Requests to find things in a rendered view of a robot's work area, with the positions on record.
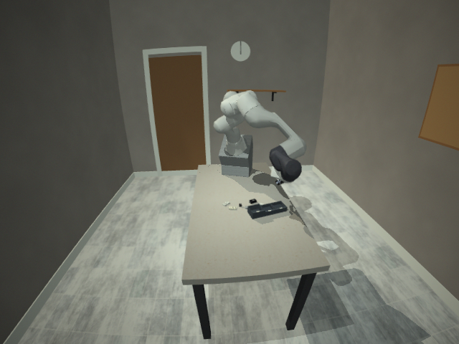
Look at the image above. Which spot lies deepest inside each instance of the dark grey rack of bins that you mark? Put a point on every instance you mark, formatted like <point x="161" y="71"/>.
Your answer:
<point x="258" y="210"/>

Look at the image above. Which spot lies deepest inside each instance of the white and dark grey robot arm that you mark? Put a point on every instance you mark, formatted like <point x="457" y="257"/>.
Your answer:
<point x="249" y="109"/>

